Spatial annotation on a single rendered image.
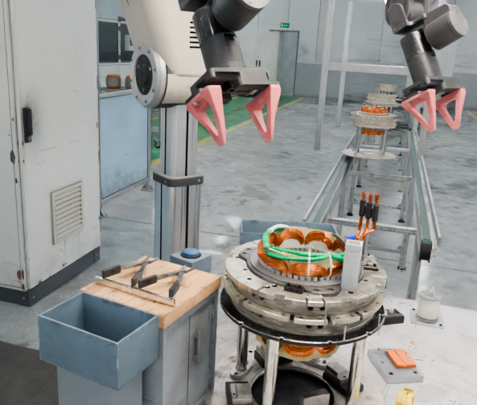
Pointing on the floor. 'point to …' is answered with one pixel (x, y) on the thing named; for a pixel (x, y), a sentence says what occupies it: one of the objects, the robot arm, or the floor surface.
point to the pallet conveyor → (425, 245)
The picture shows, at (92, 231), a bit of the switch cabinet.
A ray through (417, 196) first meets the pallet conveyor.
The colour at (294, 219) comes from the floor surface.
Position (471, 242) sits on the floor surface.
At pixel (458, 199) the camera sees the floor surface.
